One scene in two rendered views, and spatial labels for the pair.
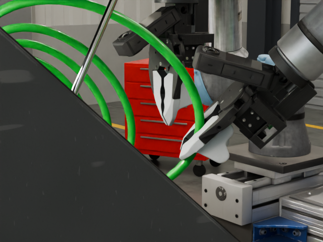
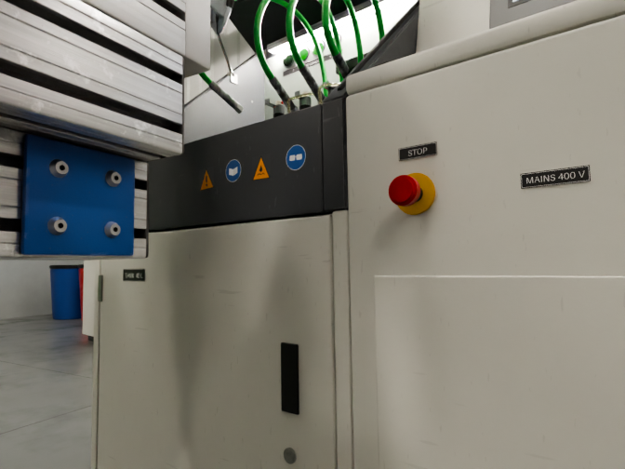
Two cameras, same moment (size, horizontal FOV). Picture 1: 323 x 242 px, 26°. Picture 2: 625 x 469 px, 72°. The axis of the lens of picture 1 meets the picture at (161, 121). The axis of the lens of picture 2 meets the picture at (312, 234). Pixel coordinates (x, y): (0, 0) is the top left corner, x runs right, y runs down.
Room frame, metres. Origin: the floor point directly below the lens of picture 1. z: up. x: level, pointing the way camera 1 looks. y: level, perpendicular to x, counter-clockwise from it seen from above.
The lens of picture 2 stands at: (2.02, -0.15, 0.72)
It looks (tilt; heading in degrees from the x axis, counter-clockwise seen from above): 4 degrees up; 158
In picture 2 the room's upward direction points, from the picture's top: 1 degrees counter-clockwise
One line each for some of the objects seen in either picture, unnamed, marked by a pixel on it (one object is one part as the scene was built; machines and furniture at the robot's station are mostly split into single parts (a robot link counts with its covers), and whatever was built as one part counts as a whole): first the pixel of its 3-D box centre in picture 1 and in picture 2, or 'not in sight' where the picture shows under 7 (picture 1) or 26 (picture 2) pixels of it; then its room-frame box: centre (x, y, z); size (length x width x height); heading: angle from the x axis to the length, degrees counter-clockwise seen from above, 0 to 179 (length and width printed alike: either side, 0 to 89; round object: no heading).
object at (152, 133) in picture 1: (175, 115); not in sight; (5.52, -0.11, 0.43); 0.70 x 0.46 x 0.86; 64
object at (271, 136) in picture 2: not in sight; (197, 185); (1.18, -0.06, 0.87); 0.62 x 0.04 x 0.16; 31
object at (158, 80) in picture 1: (172, 95); (217, 6); (1.16, -0.02, 1.25); 0.06 x 0.03 x 0.09; 121
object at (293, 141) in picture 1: (279, 130); not in sight; (1.68, -0.29, 1.09); 0.15 x 0.15 x 0.10
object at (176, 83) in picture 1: (173, 71); not in sight; (1.11, -0.02, 1.30); 0.05 x 0.02 x 0.09; 31
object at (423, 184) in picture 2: not in sight; (407, 192); (1.59, 0.14, 0.80); 0.05 x 0.04 x 0.05; 31
